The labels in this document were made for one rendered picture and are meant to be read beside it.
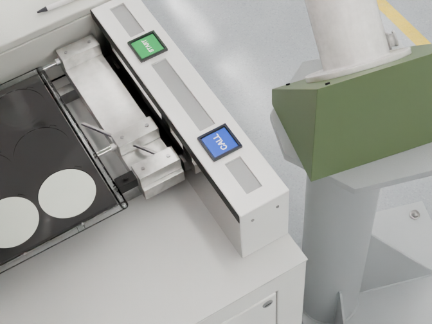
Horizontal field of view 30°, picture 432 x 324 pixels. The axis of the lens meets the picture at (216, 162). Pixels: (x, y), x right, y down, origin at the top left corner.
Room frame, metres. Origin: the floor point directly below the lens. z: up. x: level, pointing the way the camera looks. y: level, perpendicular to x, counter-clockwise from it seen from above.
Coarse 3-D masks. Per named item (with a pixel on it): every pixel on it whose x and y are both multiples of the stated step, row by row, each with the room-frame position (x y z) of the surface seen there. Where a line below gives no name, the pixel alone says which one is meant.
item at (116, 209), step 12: (120, 204) 0.73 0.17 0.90; (96, 216) 0.71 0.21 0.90; (108, 216) 0.71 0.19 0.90; (72, 228) 0.69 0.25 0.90; (84, 228) 0.69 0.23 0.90; (48, 240) 0.68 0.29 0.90; (60, 240) 0.68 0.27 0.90; (24, 252) 0.66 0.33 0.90; (36, 252) 0.66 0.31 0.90; (12, 264) 0.64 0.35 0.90
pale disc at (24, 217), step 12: (0, 204) 0.76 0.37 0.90; (12, 204) 0.76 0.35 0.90; (24, 204) 0.75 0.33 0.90; (0, 216) 0.73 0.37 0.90; (12, 216) 0.73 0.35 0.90; (24, 216) 0.73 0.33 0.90; (36, 216) 0.73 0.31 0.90; (0, 228) 0.71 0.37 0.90; (12, 228) 0.71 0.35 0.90; (24, 228) 0.71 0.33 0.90; (36, 228) 0.70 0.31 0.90; (0, 240) 0.69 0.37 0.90; (12, 240) 0.68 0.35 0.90; (24, 240) 0.68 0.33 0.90
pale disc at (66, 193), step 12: (48, 180) 0.80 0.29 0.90; (60, 180) 0.80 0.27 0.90; (72, 180) 0.79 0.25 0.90; (84, 180) 0.79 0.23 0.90; (48, 192) 0.77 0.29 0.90; (60, 192) 0.77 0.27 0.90; (72, 192) 0.77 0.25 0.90; (84, 192) 0.77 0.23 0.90; (48, 204) 0.75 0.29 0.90; (60, 204) 0.75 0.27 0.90; (72, 204) 0.74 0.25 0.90; (84, 204) 0.74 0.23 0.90; (60, 216) 0.72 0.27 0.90; (72, 216) 0.72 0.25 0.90
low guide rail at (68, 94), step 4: (68, 84) 1.06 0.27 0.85; (60, 88) 1.05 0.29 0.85; (64, 88) 1.05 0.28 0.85; (68, 88) 1.05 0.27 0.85; (72, 88) 1.05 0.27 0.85; (60, 92) 1.04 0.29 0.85; (64, 92) 1.04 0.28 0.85; (68, 92) 1.04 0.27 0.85; (72, 92) 1.04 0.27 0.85; (64, 96) 1.03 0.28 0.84; (68, 96) 1.04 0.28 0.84; (72, 96) 1.04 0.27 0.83; (76, 96) 1.04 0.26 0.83; (64, 100) 1.03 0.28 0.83; (68, 100) 1.03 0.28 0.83; (72, 100) 1.04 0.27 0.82; (56, 104) 1.02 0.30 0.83
